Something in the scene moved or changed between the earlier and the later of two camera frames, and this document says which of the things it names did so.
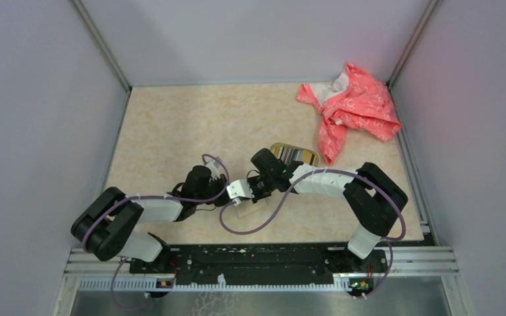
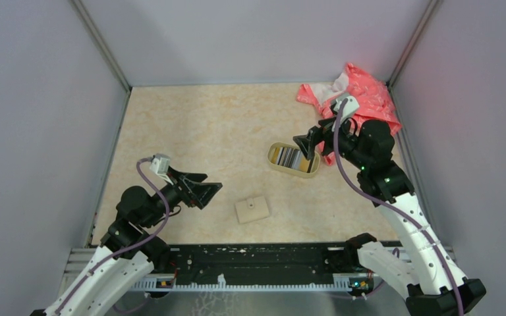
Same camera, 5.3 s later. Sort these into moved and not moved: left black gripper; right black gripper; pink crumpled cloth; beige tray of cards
Moved: right black gripper; left black gripper
Not moved: beige tray of cards; pink crumpled cloth
